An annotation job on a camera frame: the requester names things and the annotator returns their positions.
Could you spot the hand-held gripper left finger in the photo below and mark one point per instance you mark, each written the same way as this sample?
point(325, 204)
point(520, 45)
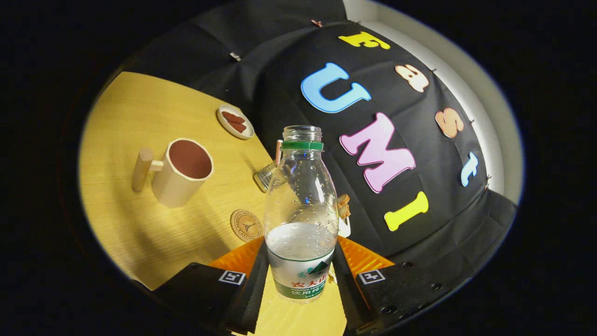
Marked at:
point(249, 298)

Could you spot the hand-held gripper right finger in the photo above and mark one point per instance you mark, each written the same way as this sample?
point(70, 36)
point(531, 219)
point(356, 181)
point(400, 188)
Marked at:
point(347, 298)

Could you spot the clear plastic juice bottle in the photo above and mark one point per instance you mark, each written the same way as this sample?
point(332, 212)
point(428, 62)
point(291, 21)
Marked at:
point(301, 252)

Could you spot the round wooden coaster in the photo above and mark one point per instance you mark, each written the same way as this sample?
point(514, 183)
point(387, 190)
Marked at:
point(246, 225)

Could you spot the white toaster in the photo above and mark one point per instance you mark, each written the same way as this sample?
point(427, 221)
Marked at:
point(344, 229)

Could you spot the toast bread slice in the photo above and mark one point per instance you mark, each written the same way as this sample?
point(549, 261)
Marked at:
point(344, 212)
point(343, 200)

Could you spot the ribbed drinking glass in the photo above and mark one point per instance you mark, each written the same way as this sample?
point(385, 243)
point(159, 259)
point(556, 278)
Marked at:
point(266, 176)

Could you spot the brown food piece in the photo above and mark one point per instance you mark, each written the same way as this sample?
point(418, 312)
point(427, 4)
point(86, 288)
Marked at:
point(237, 126)
point(232, 116)

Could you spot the small white plate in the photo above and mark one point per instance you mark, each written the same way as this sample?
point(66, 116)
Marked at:
point(224, 123)

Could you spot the wooden table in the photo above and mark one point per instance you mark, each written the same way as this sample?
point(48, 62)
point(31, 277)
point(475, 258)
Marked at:
point(121, 140)

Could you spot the silver metal clip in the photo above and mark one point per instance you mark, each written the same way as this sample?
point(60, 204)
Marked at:
point(235, 56)

